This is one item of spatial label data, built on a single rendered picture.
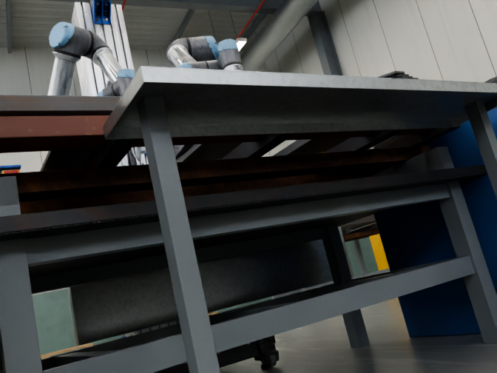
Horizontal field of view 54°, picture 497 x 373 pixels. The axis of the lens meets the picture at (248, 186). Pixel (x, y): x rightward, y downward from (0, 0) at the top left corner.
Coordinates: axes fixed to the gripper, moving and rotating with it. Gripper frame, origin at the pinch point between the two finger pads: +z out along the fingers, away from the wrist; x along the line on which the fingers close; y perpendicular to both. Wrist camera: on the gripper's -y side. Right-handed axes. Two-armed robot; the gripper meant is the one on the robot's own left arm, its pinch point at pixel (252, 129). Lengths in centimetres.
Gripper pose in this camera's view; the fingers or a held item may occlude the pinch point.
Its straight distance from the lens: 179.4
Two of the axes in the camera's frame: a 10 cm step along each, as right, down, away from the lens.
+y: -8.4, 0.9, -5.4
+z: 2.3, 9.5, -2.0
